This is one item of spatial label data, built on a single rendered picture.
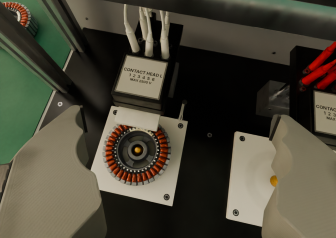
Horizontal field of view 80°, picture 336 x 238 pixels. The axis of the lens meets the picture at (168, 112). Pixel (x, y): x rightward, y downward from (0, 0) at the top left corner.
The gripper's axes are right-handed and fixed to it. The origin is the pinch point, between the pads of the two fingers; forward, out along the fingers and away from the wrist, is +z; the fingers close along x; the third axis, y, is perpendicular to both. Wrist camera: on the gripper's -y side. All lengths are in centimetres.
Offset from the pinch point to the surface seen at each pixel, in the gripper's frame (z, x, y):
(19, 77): 31.1, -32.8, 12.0
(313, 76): 14.2, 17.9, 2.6
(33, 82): 30.3, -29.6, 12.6
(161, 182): 13.2, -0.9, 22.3
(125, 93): 12.0, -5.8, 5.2
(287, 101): 21.1, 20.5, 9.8
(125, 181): 11.5, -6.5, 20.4
